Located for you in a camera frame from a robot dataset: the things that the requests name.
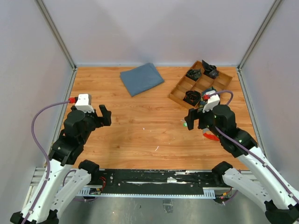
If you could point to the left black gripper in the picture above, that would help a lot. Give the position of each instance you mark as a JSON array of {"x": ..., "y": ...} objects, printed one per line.
[{"x": 105, "y": 120}]

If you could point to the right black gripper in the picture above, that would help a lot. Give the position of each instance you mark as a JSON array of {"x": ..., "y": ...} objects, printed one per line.
[{"x": 193, "y": 114}]

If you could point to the key with green tag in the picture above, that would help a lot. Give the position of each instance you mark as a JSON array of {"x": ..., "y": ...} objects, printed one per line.
[{"x": 184, "y": 123}]

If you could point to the metal key organizer red handle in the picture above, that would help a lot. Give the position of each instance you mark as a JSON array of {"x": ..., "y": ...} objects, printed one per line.
[{"x": 209, "y": 135}]

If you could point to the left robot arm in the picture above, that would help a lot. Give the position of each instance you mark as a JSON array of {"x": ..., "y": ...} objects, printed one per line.
[{"x": 50, "y": 199}]

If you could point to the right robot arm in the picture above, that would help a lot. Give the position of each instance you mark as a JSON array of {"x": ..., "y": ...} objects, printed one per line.
[{"x": 272, "y": 194}]

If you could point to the blue yellow floral tie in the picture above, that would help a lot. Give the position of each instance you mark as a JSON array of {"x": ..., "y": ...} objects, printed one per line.
[{"x": 208, "y": 91}]

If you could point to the black orange rolled tie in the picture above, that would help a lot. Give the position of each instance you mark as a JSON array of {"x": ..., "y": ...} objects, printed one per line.
[{"x": 192, "y": 97}]

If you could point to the wooden compartment tray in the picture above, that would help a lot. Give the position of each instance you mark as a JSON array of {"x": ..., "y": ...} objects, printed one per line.
[{"x": 204, "y": 82}]

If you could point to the dark green rolled tie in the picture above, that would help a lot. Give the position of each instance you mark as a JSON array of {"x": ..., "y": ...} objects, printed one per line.
[{"x": 194, "y": 74}]

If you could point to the dark navy rolled tie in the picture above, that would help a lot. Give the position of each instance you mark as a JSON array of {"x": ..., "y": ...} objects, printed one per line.
[{"x": 210, "y": 70}]

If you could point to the folded blue cloth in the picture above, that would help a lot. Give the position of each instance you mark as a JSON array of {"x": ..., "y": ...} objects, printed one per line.
[{"x": 140, "y": 79}]

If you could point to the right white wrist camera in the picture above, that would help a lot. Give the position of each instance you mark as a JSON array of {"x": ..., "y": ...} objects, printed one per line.
[{"x": 211, "y": 103}]

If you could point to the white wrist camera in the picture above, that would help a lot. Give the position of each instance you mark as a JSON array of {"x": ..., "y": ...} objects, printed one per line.
[
  {"x": 211, "y": 103},
  {"x": 84, "y": 103}
]

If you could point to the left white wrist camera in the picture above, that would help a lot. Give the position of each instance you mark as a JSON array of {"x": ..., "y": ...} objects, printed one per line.
[{"x": 84, "y": 103}]

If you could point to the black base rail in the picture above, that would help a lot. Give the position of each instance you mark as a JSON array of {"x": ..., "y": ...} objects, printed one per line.
[{"x": 155, "y": 182}]

